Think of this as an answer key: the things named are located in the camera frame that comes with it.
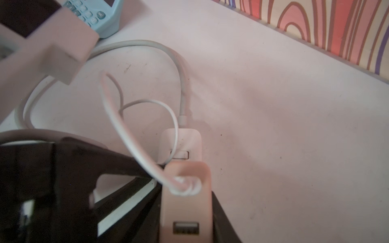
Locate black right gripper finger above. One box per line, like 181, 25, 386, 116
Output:
212, 192, 242, 243

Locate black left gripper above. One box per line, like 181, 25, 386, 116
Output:
1, 139, 161, 243

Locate pink charger adapter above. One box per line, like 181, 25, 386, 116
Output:
159, 161, 213, 243

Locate white power strip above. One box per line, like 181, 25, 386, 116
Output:
157, 128, 203, 165

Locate light blue calculator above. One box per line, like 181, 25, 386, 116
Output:
60, 0, 124, 38

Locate grey power strip cord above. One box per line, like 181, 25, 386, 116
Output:
13, 39, 190, 130

